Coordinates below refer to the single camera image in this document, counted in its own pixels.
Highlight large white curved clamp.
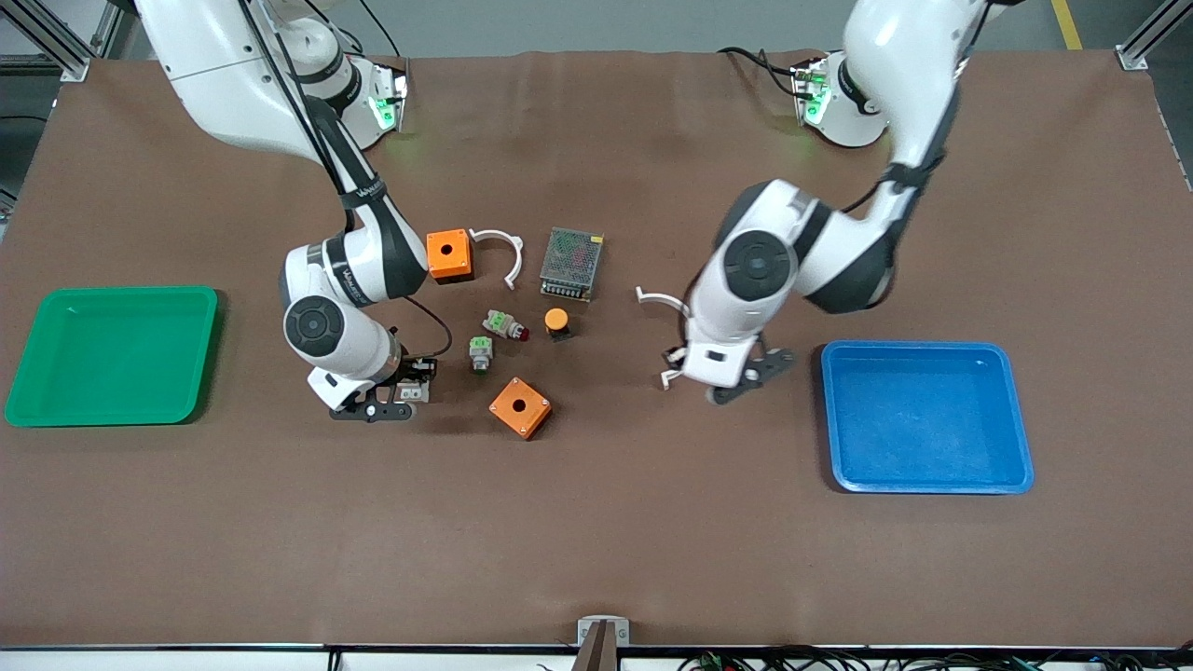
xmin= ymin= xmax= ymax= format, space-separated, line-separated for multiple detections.
xmin=636 ymin=286 xmax=692 ymax=390

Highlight small white curved clamp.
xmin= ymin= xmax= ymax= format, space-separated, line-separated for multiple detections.
xmin=469 ymin=227 xmax=525 ymax=291

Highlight blue plastic tray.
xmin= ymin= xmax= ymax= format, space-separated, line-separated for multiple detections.
xmin=820 ymin=340 xmax=1035 ymax=495

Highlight metal mesh power supply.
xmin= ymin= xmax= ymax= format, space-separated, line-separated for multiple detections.
xmin=540 ymin=226 xmax=605 ymax=304

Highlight brown table mat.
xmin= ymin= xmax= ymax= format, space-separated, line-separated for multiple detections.
xmin=0 ymin=48 xmax=1193 ymax=649

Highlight green plastic tray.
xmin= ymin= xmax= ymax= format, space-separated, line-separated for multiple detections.
xmin=5 ymin=286 xmax=219 ymax=429

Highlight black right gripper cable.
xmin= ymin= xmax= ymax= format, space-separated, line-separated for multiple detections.
xmin=401 ymin=296 xmax=455 ymax=361

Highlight orange button enclosure box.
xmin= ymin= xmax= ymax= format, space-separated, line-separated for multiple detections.
xmin=488 ymin=377 xmax=553 ymax=441
xmin=426 ymin=228 xmax=473 ymax=285

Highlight metal table edge bracket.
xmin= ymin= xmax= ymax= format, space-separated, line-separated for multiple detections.
xmin=573 ymin=615 xmax=631 ymax=671

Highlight black arm base cable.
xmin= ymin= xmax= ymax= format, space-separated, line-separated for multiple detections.
xmin=718 ymin=45 xmax=807 ymax=99

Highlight aluminium frame profile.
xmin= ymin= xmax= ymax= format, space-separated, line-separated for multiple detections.
xmin=0 ymin=0 xmax=122 ymax=80
xmin=1117 ymin=0 xmax=1193 ymax=71

